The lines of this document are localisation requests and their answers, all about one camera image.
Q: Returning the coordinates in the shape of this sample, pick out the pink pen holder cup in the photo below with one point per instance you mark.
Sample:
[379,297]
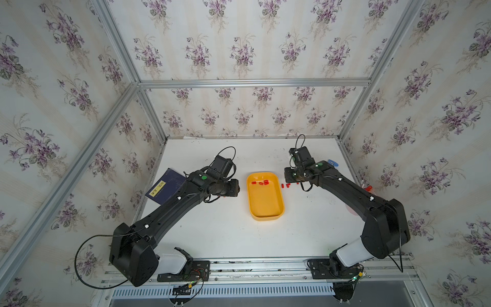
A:
[359,200]

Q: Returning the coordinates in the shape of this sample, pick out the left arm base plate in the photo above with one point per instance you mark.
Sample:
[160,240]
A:
[193,271]

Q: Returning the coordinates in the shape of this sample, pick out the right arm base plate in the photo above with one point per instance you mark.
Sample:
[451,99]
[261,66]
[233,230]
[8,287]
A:
[326,269]

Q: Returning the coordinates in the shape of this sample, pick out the aluminium rail frame front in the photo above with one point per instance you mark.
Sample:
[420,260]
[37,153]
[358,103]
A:
[283,277]

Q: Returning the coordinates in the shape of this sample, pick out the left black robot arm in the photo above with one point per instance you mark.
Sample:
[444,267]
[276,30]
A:
[132,247]

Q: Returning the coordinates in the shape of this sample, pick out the yellow plastic storage box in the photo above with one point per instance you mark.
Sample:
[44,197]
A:
[265,201]

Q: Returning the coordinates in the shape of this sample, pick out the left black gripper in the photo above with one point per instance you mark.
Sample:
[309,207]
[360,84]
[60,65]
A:
[234,188]

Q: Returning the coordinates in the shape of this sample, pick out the blue plastic clip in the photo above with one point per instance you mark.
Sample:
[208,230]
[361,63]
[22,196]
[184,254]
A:
[333,163]

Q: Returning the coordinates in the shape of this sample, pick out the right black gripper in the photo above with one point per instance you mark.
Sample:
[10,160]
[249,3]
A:
[287,178]

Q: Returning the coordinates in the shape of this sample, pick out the dark blue booklet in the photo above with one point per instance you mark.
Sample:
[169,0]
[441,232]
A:
[165,187]

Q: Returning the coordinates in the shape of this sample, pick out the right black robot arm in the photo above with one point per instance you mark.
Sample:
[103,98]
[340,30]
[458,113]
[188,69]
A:
[385,225]

